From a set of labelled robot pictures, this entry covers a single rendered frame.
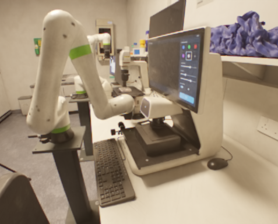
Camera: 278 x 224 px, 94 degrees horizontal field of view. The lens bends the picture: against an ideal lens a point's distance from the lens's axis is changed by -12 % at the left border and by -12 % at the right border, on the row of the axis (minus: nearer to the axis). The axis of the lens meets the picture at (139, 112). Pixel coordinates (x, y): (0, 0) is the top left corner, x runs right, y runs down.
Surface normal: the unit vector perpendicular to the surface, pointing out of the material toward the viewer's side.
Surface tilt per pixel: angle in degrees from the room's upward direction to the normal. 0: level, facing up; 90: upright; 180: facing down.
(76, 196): 90
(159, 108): 81
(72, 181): 90
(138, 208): 0
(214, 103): 90
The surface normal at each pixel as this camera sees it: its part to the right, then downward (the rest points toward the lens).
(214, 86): 0.31, 0.35
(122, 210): 0.00, -0.93
